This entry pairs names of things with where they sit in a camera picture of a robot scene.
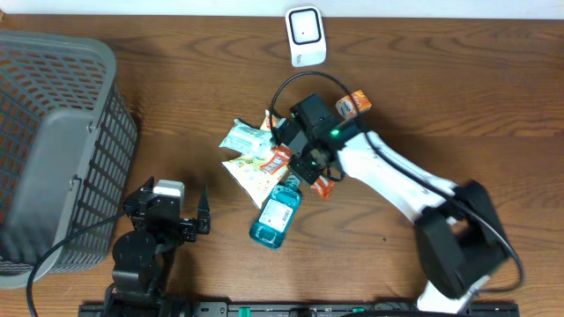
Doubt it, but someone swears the orange snack bar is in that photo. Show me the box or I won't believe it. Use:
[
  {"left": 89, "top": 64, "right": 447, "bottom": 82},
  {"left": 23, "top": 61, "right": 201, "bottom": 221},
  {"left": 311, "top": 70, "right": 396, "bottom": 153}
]
[{"left": 310, "top": 175, "right": 335, "bottom": 200}]

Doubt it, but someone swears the blue mouthwash bottle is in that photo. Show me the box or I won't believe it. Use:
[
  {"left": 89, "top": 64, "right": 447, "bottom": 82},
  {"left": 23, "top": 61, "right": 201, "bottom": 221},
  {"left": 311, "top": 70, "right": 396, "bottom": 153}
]
[{"left": 249, "top": 173, "right": 302, "bottom": 249}]

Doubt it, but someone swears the yellow snack bag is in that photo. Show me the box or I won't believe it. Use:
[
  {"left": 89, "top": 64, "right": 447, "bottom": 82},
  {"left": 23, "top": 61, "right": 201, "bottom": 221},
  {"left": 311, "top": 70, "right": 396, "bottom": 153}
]
[{"left": 222, "top": 110, "right": 291, "bottom": 209}]

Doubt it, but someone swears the small orange carton box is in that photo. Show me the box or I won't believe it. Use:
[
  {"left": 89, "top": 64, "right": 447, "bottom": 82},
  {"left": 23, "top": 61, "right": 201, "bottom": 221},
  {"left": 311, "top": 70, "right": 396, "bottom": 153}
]
[{"left": 336, "top": 90, "right": 373, "bottom": 120}]

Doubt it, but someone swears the green wet wipes pack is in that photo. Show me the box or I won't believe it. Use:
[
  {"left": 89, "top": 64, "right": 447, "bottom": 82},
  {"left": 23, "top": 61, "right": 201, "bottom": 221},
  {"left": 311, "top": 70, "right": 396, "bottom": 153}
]
[{"left": 219, "top": 119, "right": 274, "bottom": 158}]

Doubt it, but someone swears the grey plastic shopping basket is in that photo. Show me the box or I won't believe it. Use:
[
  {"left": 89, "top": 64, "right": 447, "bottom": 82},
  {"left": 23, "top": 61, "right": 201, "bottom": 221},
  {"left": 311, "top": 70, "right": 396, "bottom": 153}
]
[{"left": 1, "top": 31, "right": 137, "bottom": 289}]

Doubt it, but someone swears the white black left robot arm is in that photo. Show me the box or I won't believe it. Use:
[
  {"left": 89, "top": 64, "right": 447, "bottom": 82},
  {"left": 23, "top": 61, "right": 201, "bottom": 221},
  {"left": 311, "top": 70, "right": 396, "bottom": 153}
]
[{"left": 101, "top": 177, "right": 211, "bottom": 317}]

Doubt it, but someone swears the white barcode scanner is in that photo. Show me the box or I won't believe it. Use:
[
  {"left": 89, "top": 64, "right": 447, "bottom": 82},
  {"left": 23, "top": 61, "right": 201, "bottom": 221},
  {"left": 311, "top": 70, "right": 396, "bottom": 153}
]
[{"left": 285, "top": 5, "right": 327, "bottom": 68}]

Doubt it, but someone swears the black left camera cable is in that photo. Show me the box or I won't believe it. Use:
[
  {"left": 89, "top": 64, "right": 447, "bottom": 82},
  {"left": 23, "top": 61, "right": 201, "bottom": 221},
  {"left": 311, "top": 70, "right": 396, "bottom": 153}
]
[{"left": 25, "top": 210, "right": 131, "bottom": 317}]

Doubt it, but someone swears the black camera cable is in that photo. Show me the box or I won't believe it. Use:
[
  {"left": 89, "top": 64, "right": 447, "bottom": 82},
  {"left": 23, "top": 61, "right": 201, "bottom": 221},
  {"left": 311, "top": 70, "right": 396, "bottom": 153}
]
[
  {"left": 268, "top": 70, "right": 525, "bottom": 294},
  {"left": 25, "top": 210, "right": 131, "bottom": 317}
]

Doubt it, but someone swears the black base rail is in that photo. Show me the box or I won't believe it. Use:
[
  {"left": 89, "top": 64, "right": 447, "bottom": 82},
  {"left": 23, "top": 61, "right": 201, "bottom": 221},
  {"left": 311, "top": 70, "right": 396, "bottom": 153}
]
[{"left": 78, "top": 300, "right": 521, "bottom": 317}]

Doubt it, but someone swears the black right camera cable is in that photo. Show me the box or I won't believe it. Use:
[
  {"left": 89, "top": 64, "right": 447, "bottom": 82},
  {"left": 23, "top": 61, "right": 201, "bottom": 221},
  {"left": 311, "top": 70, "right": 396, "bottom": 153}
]
[{"left": 268, "top": 70, "right": 525, "bottom": 294}]

